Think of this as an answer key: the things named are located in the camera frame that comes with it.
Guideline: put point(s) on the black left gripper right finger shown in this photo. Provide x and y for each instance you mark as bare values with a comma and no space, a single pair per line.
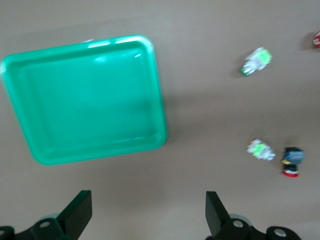
215,215

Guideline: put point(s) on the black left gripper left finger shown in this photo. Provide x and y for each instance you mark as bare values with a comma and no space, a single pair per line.
75,215

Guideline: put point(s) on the green plastic tray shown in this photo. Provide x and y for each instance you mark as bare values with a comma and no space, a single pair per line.
87,100

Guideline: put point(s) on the red push button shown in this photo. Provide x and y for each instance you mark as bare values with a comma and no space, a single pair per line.
317,40

